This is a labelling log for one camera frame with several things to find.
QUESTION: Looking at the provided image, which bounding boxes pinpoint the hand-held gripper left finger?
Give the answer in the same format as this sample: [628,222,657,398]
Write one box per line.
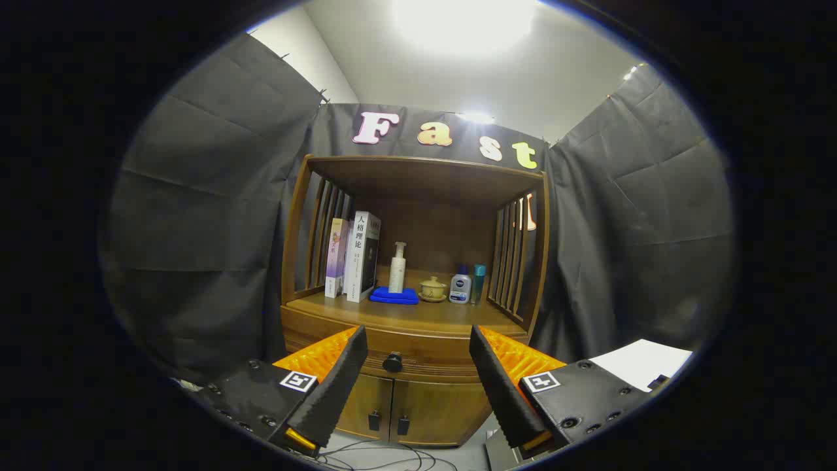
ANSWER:
[196,325,369,459]

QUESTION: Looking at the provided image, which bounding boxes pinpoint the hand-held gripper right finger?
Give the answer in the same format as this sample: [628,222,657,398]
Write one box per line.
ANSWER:
[469,325,656,459]

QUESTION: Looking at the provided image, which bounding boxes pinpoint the wooden drawer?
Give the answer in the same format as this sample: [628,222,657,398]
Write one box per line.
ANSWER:
[282,306,529,383]

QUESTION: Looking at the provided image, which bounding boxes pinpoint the wooden cabinet door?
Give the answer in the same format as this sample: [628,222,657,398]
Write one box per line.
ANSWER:
[337,373,394,440]
[390,378,492,447]

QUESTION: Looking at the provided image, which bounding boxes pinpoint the wooden countertop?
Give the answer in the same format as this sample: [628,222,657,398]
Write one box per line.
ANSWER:
[286,265,527,336]

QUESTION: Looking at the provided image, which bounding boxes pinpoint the wooden cabinet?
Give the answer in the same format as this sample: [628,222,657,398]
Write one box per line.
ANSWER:
[280,154,551,449]

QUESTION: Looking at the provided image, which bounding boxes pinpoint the blue folded cloth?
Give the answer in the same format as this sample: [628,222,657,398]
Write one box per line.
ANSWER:
[369,286,420,305]

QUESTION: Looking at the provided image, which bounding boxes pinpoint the white blue-capped lotion bottle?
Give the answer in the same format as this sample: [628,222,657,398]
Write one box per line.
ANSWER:
[449,265,472,305]

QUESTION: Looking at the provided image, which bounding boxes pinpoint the yellow lidded tea bowl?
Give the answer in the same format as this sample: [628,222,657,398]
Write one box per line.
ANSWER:
[418,275,449,303]

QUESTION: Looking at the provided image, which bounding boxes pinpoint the white book with portrait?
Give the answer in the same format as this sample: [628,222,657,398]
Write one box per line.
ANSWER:
[347,211,382,303]

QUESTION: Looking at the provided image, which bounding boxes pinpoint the white pump bottle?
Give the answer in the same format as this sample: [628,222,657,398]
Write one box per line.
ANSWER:
[388,241,407,294]

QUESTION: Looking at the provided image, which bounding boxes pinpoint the purple book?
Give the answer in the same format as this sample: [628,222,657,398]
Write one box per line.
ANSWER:
[325,218,350,299]

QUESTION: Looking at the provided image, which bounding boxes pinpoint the white appliance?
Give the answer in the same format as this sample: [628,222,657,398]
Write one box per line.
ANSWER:
[589,339,692,393]

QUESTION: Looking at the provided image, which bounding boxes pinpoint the black floor cables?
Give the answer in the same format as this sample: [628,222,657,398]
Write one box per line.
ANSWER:
[320,440,458,471]

